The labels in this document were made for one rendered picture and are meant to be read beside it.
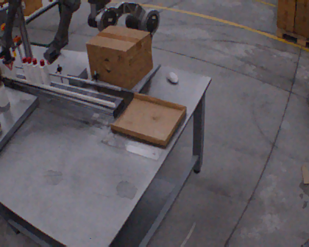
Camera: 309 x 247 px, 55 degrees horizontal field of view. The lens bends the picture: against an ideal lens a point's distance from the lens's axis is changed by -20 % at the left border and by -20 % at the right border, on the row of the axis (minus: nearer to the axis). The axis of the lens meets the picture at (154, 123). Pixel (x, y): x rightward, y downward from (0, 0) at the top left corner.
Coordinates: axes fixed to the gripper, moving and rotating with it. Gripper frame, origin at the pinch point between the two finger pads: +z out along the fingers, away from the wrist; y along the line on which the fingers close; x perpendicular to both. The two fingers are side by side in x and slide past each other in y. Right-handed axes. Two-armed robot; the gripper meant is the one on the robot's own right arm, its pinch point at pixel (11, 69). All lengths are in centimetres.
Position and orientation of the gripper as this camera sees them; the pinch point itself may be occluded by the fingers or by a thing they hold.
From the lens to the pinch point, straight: 229.8
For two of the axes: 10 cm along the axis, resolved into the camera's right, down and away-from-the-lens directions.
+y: 8.9, 2.6, -3.6
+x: 4.4, -6.5, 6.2
